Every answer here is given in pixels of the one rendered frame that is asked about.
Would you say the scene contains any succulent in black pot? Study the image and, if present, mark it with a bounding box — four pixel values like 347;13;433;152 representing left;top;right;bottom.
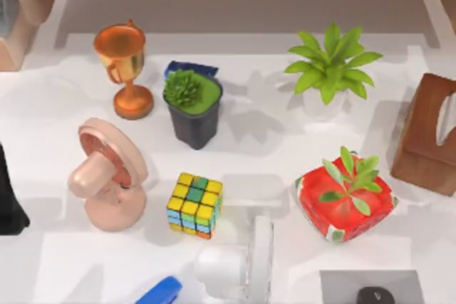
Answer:
162;70;224;151

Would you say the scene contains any blue packet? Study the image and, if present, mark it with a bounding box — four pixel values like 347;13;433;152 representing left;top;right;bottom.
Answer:
165;61;219;79

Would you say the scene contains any colourful puzzle cube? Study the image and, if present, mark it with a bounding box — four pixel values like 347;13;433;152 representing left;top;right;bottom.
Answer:
167;172;224;240

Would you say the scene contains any green plant in white pot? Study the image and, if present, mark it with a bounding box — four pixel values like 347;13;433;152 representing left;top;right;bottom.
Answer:
283;22;384;122

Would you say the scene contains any pink desk fan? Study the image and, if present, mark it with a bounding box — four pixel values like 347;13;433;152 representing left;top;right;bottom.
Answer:
67;117;149;233

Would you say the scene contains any copper trophy cup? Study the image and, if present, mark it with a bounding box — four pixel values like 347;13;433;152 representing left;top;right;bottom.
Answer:
93;19;155;119

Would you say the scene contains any plant in red pot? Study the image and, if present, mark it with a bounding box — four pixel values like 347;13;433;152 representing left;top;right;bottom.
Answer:
294;145;400;243

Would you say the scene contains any white desk fan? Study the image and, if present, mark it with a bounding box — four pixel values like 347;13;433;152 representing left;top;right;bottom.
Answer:
194;215;275;304

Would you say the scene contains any blue stapler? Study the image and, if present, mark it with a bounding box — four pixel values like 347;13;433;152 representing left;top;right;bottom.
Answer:
134;276;184;304

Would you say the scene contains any grey square mat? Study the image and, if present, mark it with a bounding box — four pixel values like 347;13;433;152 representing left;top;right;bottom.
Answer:
319;270;430;304

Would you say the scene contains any brown wooden tissue box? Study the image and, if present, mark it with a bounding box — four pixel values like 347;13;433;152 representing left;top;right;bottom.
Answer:
390;73;456;197

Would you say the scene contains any black computer mouse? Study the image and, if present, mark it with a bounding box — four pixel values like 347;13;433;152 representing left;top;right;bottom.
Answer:
357;286;395;304

